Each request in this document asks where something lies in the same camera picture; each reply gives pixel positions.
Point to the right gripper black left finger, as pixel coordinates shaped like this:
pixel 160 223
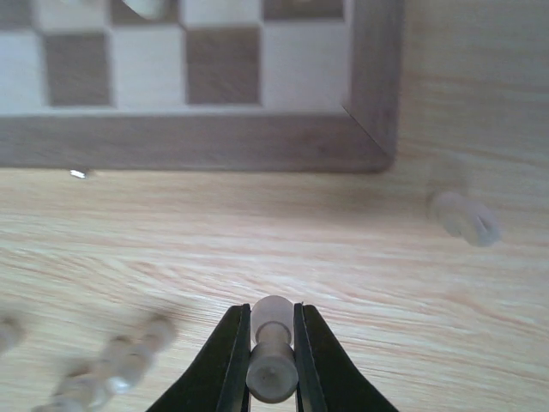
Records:
pixel 215 379

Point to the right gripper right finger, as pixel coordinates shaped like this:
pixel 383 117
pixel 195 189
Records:
pixel 328 379

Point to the light piece front tall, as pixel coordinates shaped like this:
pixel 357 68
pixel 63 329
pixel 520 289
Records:
pixel 123 364

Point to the light piece lowest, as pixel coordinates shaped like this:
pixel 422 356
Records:
pixel 462 217

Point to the wooden chess board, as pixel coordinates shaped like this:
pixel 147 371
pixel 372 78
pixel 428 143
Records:
pixel 301 86

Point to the light piece front pair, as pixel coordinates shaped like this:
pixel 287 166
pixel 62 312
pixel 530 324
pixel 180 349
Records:
pixel 80 390

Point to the board metal clasp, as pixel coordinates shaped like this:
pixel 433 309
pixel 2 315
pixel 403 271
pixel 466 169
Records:
pixel 79 174

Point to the light piece front centre two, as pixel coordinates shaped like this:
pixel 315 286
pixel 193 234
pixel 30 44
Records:
pixel 11 334

